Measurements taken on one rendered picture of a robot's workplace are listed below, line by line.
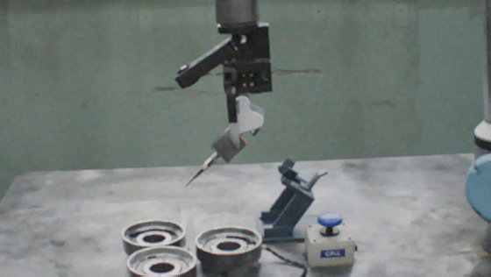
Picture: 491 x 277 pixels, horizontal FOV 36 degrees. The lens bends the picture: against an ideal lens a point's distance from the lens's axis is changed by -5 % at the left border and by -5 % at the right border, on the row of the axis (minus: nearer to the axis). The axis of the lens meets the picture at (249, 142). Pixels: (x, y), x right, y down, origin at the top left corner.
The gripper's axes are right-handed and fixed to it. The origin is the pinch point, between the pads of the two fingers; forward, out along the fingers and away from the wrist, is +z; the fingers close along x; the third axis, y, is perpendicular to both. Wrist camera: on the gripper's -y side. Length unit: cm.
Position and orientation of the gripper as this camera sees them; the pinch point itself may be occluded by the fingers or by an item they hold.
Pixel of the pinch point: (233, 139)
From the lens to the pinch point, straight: 137.3
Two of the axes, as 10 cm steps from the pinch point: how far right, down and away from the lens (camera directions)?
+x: 0.2, -2.6, 9.7
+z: 0.6, 9.6, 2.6
